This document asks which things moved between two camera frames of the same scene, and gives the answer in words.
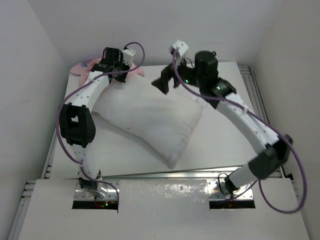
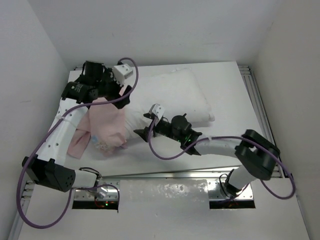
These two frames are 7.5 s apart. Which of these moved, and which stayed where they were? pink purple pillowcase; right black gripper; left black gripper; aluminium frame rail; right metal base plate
Moved: right black gripper; left black gripper; pink purple pillowcase
Stayed: right metal base plate; aluminium frame rail
